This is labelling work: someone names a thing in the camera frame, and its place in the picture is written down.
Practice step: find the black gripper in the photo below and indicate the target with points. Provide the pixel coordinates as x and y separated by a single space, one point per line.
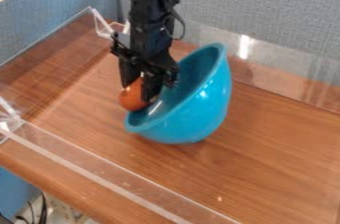
145 55

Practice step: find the toy mushroom brown cap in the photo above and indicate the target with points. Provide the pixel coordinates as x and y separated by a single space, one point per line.
131 96

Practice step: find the blue plastic bowl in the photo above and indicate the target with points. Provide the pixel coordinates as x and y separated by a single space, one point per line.
190 111

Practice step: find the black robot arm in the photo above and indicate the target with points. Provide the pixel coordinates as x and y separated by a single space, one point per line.
153 13

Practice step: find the clear acrylic left barrier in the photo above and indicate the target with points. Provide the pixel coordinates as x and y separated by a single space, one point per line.
25 26

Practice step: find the clear acrylic barrier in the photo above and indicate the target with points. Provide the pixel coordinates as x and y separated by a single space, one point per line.
290 72
46 152
25 26

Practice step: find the clear acrylic back barrier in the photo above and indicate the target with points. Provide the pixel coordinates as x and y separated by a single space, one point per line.
290 72

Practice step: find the clear acrylic front barrier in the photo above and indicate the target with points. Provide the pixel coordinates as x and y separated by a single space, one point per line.
46 152

